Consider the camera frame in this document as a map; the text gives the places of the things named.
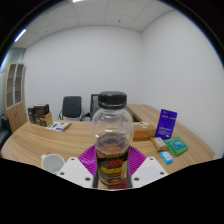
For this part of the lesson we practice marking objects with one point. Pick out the black mesh office chair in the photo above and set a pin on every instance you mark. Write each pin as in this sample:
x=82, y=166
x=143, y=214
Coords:
x=94, y=106

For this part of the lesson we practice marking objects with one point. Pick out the large dark brown box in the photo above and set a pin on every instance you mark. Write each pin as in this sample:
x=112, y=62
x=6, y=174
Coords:
x=41, y=109

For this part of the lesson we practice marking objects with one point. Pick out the green flat box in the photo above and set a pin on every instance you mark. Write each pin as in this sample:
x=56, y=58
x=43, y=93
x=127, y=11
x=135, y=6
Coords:
x=177, y=146

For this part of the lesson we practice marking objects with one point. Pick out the round grey-white disc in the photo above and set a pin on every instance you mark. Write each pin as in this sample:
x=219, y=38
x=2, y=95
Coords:
x=143, y=123

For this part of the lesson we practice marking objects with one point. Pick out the black armchair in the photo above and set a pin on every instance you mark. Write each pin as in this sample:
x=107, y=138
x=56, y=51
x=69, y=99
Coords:
x=3, y=131

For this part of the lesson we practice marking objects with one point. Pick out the purple printed pouch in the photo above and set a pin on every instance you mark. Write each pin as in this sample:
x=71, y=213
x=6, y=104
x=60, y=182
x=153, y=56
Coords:
x=166, y=124

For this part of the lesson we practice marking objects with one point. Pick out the white and green leaflet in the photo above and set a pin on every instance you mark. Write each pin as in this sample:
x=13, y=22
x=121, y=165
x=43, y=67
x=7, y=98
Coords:
x=58, y=126

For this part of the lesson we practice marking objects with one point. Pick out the clear bottle with black cap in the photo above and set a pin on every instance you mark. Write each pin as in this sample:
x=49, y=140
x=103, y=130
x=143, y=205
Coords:
x=112, y=140

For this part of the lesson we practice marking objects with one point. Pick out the small tan box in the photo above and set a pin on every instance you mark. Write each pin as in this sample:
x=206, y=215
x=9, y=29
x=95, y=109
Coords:
x=158, y=143

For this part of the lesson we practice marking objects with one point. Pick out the tan cardboard box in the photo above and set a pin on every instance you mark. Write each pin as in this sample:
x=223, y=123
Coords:
x=48, y=120

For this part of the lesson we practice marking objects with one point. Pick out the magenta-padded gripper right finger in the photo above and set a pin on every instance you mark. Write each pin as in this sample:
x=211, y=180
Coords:
x=148, y=171

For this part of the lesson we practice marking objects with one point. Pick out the black padded office chair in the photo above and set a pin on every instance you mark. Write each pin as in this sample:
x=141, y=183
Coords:
x=71, y=106

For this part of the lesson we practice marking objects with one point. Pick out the wooden shelf cabinet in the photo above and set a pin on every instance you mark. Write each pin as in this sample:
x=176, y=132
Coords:
x=15, y=113

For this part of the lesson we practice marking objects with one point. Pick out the orange-brown wooden box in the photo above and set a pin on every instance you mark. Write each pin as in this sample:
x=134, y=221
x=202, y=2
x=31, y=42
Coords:
x=144, y=132

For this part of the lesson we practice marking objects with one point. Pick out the small light blue box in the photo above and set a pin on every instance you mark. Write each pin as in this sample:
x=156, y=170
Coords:
x=166, y=157

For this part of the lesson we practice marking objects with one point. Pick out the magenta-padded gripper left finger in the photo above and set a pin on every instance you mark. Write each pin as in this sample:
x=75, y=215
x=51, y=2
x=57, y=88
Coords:
x=75, y=171

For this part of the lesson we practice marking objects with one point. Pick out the wooden side desk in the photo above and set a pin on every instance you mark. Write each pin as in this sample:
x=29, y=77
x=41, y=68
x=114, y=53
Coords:
x=145, y=113

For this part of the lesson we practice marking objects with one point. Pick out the white and grey mug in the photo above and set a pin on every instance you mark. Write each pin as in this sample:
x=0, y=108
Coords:
x=52, y=163

